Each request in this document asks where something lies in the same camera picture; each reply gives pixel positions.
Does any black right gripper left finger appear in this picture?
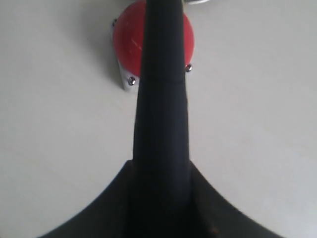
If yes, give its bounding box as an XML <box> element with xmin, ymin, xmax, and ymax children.
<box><xmin>41</xmin><ymin>161</ymin><xmax>131</xmax><ymax>238</ymax></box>

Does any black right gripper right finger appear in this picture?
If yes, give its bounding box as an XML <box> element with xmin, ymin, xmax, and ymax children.
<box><xmin>191</xmin><ymin>164</ymin><xmax>280</xmax><ymax>238</ymax></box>

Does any black yellow claw hammer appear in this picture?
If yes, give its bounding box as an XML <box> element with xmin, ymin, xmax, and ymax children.
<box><xmin>125</xmin><ymin>0</ymin><xmax>192</xmax><ymax>238</ymax></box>

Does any grey button base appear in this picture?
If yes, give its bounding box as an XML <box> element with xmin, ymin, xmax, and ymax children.
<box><xmin>110</xmin><ymin>18</ymin><xmax>194</xmax><ymax>94</ymax></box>

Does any red dome push button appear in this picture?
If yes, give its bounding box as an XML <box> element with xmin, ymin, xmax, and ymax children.
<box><xmin>112</xmin><ymin>0</ymin><xmax>195</xmax><ymax>78</ymax></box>

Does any round steel plate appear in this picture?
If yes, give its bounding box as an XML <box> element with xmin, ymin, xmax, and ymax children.
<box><xmin>184</xmin><ymin>0</ymin><xmax>209</xmax><ymax>4</ymax></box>

